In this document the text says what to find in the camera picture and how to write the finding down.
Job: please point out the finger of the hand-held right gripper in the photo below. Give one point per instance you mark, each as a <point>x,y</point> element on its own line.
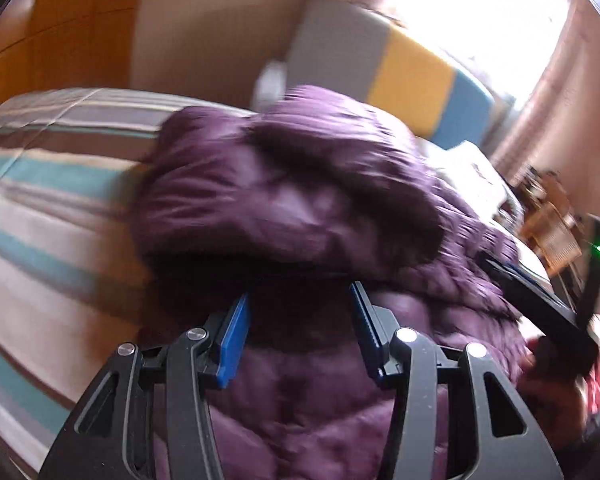
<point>525,287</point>

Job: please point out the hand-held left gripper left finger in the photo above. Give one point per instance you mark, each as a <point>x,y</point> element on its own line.
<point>235,330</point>

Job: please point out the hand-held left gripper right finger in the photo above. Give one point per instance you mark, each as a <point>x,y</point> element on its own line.
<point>367,330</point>

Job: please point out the purple quilted jacket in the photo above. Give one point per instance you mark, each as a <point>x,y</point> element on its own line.
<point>290,195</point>

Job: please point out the person's right hand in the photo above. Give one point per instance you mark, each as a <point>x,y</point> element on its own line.
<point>550,390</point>

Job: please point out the wooden furniture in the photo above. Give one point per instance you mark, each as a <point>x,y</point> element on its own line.
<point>550,215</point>

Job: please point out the white printed pillow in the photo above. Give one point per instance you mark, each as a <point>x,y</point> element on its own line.
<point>472,170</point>

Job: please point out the pink curtain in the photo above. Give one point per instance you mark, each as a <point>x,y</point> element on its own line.
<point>540,110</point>

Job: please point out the striped bed sheet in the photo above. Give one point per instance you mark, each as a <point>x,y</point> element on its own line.
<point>55,220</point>

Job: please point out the grey yellow blue headboard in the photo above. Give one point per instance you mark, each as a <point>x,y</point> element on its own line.
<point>410,75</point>

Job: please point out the white bedside stand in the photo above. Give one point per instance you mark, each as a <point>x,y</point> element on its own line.
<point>271,85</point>

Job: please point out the bright window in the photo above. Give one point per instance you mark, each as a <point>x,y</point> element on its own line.
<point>475,20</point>

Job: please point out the wooden wardrobe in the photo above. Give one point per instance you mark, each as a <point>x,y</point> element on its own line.
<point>65,30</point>

